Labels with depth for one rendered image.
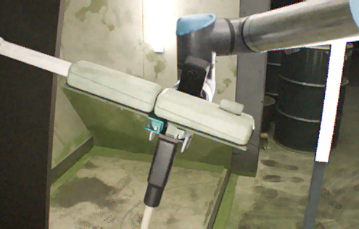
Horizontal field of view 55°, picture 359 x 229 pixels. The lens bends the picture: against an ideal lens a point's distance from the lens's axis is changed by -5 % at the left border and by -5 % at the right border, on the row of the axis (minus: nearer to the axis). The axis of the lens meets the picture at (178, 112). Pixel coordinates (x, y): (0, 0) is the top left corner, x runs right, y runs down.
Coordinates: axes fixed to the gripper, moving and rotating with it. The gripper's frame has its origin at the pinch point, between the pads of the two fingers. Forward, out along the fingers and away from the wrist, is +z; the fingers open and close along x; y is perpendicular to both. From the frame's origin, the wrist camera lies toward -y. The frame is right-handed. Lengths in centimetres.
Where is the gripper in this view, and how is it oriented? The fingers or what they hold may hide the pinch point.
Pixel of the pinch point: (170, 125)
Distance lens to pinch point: 58.2
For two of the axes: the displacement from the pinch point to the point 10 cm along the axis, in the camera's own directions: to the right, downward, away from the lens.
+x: -9.4, -3.4, 0.8
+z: -1.9, 3.1, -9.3
